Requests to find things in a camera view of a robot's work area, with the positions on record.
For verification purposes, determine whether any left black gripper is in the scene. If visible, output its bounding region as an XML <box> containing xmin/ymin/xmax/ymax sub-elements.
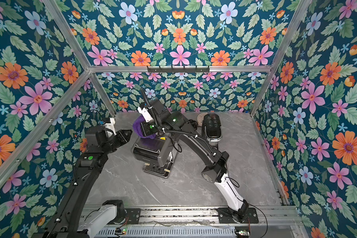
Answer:
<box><xmin>100</xmin><ymin>128</ymin><xmax>133</xmax><ymax>156</ymax></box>

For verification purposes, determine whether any purple cleaning cloth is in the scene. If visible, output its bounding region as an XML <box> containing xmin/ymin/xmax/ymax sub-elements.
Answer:
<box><xmin>132</xmin><ymin>114</ymin><xmax>157</xmax><ymax>140</ymax></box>

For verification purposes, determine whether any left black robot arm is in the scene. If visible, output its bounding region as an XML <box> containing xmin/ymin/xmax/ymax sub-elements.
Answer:
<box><xmin>33</xmin><ymin>126</ymin><xmax>132</xmax><ymax>238</ymax></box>

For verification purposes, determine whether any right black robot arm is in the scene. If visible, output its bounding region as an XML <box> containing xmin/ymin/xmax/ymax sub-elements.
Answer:
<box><xmin>138</xmin><ymin>95</ymin><xmax>249</xmax><ymax>223</ymax></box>

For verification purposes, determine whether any black capsule coffee machine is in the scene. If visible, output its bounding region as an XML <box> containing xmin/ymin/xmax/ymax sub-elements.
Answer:
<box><xmin>201</xmin><ymin>114</ymin><xmax>222</xmax><ymax>148</ymax></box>

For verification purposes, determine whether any round beige coaster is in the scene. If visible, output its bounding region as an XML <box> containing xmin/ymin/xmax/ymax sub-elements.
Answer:
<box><xmin>196</xmin><ymin>113</ymin><xmax>208</xmax><ymax>127</ymax></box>

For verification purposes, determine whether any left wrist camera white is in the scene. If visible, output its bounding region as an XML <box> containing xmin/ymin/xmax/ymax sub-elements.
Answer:
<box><xmin>103</xmin><ymin>118</ymin><xmax>116</xmax><ymax>138</ymax></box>

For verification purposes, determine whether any black hook rail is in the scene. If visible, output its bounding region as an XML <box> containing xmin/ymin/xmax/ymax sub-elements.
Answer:
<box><xmin>147</xmin><ymin>66</ymin><xmax>210</xmax><ymax>73</ymax></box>

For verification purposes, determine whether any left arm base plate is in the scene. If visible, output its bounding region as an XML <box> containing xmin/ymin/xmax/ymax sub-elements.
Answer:
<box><xmin>99</xmin><ymin>207</ymin><xmax>142</xmax><ymax>225</ymax></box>

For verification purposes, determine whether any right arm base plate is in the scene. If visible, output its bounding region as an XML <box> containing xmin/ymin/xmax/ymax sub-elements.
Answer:
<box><xmin>216</xmin><ymin>208</ymin><xmax>259</xmax><ymax>224</ymax></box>

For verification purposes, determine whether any aluminium front rail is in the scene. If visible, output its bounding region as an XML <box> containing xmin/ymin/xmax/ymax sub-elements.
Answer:
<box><xmin>78</xmin><ymin>205</ymin><xmax>304</xmax><ymax>231</ymax></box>

